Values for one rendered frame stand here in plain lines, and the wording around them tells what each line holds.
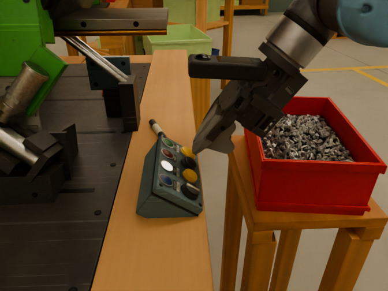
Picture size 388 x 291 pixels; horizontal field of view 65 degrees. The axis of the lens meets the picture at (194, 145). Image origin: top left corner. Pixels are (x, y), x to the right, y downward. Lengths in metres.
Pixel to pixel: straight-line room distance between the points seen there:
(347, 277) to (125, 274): 0.55
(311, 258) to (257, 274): 0.95
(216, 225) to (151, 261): 1.32
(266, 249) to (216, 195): 1.25
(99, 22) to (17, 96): 0.21
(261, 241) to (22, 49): 0.52
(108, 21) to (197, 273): 0.45
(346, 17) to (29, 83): 0.40
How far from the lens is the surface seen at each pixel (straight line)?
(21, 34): 0.52
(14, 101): 0.50
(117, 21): 0.61
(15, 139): 0.52
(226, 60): 0.47
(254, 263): 0.69
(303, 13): 0.46
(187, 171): 0.47
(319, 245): 1.73
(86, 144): 0.65
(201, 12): 2.95
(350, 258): 0.76
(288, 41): 0.45
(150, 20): 0.60
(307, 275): 1.59
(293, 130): 0.73
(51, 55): 0.51
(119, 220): 0.46
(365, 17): 0.35
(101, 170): 0.56
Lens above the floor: 1.21
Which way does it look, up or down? 31 degrees down
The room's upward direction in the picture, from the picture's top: straight up
